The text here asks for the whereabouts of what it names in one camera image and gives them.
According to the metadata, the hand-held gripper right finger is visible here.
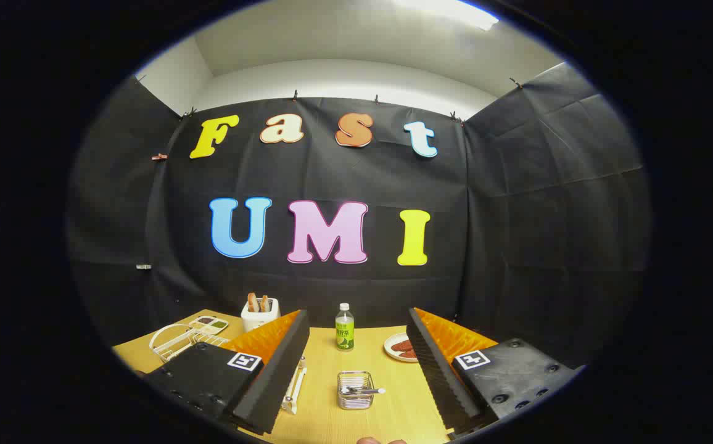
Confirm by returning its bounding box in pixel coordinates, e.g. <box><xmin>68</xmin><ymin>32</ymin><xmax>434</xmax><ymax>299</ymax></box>
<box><xmin>406</xmin><ymin>307</ymin><xmax>585</xmax><ymax>440</ymax></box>

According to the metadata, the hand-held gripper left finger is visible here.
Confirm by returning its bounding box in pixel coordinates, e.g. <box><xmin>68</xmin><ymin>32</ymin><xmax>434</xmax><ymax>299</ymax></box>
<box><xmin>145</xmin><ymin>310</ymin><xmax>311</xmax><ymax>436</ymax></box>

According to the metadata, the white wire dish rack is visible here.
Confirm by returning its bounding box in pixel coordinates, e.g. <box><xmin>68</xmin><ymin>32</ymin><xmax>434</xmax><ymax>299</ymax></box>
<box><xmin>149</xmin><ymin>323</ymin><xmax>307</xmax><ymax>415</ymax></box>

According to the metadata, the metal wire basket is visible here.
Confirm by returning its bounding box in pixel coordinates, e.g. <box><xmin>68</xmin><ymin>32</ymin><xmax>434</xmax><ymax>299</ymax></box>
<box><xmin>337</xmin><ymin>371</ymin><xmax>375</xmax><ymax>411</ymax></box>

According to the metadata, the white round dish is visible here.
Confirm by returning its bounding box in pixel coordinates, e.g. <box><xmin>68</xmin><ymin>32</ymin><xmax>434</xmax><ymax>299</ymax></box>
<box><xmin>384</xmin><ymin>332</ymin><xmax>419</xmax><ymax>363</ymax></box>

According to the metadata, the white toaster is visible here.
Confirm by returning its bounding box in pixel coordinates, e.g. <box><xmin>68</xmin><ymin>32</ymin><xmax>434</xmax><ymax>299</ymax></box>
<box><xmin>241</xmin><ymin>298</ymin><xmax>281</xmax><ymax>334</ymax></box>

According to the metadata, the white divided tray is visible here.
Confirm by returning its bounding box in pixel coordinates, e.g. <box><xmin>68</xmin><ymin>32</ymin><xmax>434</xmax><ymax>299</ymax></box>
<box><xmin>188</xmin><ymin>316</ymin><xmax>229</xmax><ymax>335</ymax></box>

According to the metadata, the green label drink bottle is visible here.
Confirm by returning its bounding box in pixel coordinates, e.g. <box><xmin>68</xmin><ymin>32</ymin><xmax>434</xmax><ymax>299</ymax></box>
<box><xmin>335</xmin><ymin>303</ymin><xmax>355</xmax><ymax>352</ymax></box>

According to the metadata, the black backdrop cloth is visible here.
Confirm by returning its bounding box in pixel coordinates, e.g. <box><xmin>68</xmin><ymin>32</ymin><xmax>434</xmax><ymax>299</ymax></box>
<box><xmin>67</xmin><ymin>62</ymin><xmax>652</xmax><ymax>371</ymax></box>

